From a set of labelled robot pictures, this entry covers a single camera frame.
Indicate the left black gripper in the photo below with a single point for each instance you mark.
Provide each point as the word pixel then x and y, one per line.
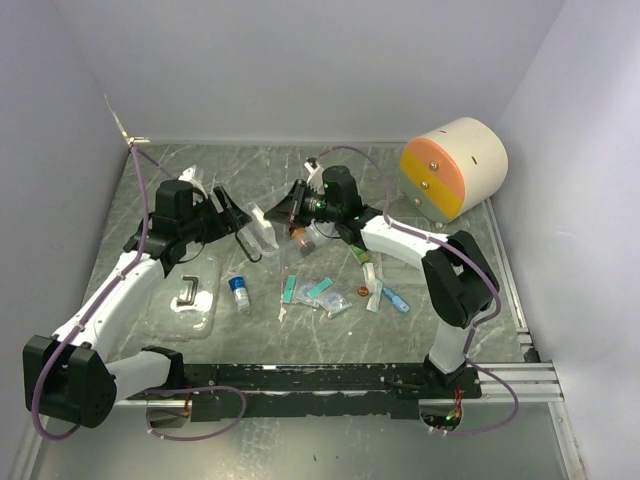
pixel 225 222

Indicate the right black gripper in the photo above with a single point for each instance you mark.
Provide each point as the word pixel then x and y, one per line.
pixel 288 210

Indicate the clear plastic storage box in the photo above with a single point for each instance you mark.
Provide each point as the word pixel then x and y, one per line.
pixel 288 253

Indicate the brown medicine bottle orange cap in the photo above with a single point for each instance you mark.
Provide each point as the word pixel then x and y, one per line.
pixel 305 244

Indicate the white blue bandage packet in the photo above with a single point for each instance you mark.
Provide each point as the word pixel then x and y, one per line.
pixel 263 229

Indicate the white medicine bottle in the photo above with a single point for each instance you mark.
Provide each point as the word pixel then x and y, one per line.
pixel 315 236

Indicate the teal-header plastic sachet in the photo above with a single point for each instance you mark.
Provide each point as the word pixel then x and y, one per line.
pixel 288 292

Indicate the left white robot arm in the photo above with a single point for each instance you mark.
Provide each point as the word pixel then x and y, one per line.
pixel 65 374

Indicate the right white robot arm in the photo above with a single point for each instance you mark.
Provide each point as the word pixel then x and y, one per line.
pixel 460 282

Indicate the green medicine box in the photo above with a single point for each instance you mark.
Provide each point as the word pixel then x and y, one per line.
pixel 362 256

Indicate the small blue-label vial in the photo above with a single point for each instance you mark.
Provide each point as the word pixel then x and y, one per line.
pixel 240 293

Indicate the clear plastic box lid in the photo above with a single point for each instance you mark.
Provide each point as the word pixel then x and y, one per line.
pixel 182 307

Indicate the clear sachet blue contents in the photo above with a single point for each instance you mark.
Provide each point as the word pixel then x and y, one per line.
pixel 329 297

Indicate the white tube packet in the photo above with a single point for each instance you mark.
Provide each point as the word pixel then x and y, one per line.
pixel 374 286

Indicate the clear plastic divider tray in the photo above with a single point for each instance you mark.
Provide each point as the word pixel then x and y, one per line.
pixel 395 260

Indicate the blue plastic applicator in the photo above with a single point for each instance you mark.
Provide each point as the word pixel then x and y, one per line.
pixel 396 300

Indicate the beige cylinder orange face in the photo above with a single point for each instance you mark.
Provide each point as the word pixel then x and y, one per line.
pixel 452 168

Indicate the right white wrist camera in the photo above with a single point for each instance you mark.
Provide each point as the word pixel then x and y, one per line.
pixel 315 170

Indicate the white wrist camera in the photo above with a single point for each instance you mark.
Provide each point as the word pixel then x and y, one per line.
pixel 194 175
pixel 315 170

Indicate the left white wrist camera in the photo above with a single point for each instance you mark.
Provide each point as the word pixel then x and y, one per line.
pixel 194 175

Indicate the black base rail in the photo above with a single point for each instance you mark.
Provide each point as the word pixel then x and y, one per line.
pixel 396 390

